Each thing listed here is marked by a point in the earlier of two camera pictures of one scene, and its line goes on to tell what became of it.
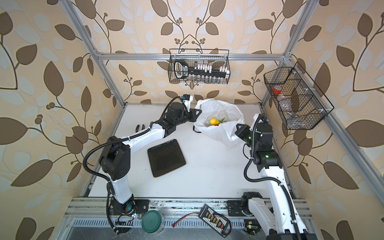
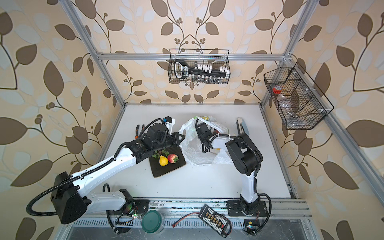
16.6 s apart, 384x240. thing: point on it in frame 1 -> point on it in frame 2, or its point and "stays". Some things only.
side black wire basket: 299,99 stays
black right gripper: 241,132 -> 199,137
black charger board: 214,221 stays
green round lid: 151,221 stays
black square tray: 165,157 stays
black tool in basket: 181,70 stays
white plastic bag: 218,117 -> 192,149
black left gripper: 193,114 -> 176,141
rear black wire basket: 200,66 stays
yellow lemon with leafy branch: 214,121 -> 163,161
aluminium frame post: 74,16 stays
